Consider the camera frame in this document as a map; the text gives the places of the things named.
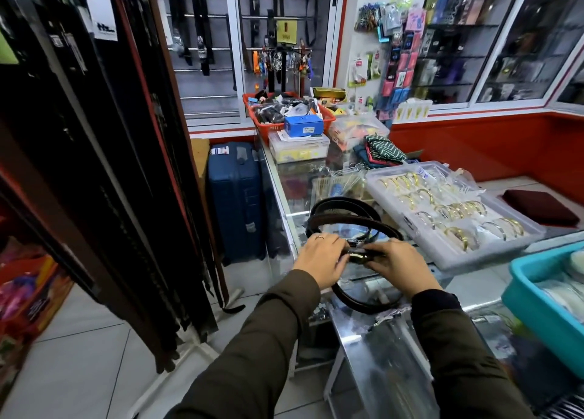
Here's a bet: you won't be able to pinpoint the white framed wall belt cabinet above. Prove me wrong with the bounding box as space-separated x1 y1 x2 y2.
153 0 346 129

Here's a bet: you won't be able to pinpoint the clear lidded plastic container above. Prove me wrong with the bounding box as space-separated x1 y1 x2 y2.
268 130 331 165

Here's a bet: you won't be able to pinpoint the colourful printed bag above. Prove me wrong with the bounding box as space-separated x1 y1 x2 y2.
0 237 75 403

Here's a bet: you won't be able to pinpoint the person's left forearm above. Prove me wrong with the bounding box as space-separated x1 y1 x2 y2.
164 269 322 419

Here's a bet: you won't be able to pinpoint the row of hanging dark belts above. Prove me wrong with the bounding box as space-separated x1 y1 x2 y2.
0 0 247 375

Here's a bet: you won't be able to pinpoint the person's right forearm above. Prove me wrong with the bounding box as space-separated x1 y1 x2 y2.
411 289 537 419

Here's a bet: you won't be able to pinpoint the blue cardboard box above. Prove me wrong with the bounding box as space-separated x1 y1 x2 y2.
284 114 325 138

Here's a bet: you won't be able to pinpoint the teal plastic basket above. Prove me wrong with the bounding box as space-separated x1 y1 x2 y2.
501 241 584 381

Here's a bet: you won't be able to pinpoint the yellow hang tag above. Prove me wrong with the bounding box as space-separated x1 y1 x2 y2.
276 19 298 46

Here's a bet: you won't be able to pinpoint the person's left hand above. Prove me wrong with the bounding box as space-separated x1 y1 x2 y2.
292 233 352 291

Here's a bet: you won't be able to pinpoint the black coiled leather belt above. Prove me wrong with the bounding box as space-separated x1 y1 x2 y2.
310 197 382 246

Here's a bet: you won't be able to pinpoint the cream plastic mesh basket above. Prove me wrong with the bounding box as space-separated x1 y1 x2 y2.
312 171 371 203

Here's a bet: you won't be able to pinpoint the person's right hand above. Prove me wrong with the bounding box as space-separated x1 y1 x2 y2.
363 238 443 300

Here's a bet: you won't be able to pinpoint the green patterned folded cloth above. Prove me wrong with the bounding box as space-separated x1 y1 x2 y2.
364 134 408 164

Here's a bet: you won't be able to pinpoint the blue hard-shell suitcase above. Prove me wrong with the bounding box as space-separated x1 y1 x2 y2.
207 141 266 265

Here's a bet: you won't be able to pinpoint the dark brown leather belt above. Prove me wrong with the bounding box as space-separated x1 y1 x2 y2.
305 213 406 316

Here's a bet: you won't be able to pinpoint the white plastic packets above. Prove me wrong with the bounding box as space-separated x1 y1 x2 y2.
536 250 584 324

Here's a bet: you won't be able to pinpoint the row of white yellow packets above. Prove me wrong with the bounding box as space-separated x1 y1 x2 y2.
394 99 433 124

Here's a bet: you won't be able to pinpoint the orange plastic basket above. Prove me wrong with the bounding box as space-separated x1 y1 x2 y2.
242 91 337 144

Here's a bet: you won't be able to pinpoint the clear bag of colourful items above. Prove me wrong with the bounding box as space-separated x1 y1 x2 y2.
328 114 390 151

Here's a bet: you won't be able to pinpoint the glass display counter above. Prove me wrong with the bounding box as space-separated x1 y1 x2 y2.
255 133 584 419

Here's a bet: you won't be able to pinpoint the black hanging belt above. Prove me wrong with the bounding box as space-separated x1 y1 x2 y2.
165 0 193 67
190 0 216 77

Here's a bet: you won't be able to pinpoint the bunch of hanging keychains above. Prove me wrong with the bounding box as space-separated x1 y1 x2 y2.
250 44 316 83

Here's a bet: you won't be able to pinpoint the blue and red folded cloth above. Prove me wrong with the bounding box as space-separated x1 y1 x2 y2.
353 142 420 170

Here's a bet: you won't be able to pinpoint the clear plastic bangle tray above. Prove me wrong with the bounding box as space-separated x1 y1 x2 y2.
365 161 547 272

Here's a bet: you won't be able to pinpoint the glass wall cabinet of wallets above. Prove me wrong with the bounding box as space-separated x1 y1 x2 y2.
408 0 584 112

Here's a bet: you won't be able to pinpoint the hanging packets of accessories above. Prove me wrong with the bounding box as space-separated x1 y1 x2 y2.
348 0 429 122

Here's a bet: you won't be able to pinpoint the maroon folded cloth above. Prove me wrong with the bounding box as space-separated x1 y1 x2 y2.
501 189 581 228

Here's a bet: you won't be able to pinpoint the white paper hang tag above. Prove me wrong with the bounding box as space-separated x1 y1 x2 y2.
80 0 119 42

